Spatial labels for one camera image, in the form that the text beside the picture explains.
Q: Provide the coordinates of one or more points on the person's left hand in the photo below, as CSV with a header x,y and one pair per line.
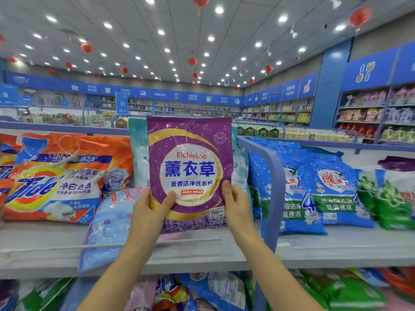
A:
x,y
149,220

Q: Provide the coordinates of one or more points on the blue aisle sign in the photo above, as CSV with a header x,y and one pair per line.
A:
x,y
10,95

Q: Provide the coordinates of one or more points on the blue sign white lettering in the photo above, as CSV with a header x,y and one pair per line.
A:
x,y
406,62

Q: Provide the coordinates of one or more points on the ceiling spotlights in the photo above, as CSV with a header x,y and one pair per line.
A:
x,y
219,9

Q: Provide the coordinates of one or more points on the person's left forearm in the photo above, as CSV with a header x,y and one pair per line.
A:
x,y
120,281

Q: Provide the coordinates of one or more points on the blue wall sign band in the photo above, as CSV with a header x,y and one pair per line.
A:
x,y
129,94

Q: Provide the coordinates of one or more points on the pale blue detergent bag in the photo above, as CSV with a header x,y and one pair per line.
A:
x,y
107,223

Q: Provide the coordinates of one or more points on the white green detergent bag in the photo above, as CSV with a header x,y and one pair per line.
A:
x,y
402,204

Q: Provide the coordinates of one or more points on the stack of green bags below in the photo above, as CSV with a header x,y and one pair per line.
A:
x,y
340,291

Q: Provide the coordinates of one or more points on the pile of pink detergent bags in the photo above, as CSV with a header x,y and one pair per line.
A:
x,y
401,285

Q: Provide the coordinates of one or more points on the row of pale bottles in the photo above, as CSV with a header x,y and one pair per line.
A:
x,y
318,134

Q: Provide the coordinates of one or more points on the person's right forearm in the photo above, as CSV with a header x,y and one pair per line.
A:
x,y
279,278

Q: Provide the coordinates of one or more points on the blue sign with utensil icons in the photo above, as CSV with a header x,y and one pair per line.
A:
x,y
369,69

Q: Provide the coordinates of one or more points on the far wall racks with goods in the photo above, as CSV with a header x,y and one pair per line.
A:
x,y
181,106

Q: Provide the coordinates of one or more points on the grey shelf with blue frame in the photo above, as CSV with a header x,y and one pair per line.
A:
x,y
337,246

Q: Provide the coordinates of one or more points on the small blue hanging sign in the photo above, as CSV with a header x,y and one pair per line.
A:
x,y
122,103

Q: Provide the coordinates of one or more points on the hanging red lanterns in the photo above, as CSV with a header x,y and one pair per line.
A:
x,y
360,16

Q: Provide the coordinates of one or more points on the purple detergent bag gold oval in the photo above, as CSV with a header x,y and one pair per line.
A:
x,y
188,165
397,164

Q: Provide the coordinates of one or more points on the person's right hand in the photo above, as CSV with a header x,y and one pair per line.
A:
x,y
237,213

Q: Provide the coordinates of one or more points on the large orange detergent bag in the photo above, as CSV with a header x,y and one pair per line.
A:
x,y
5,173
58,184

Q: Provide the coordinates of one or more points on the wall rack with pink goods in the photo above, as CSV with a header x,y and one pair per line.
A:
x,y
376,116

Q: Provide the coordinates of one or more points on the row of green boxes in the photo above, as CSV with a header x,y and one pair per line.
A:
x,y
259,131

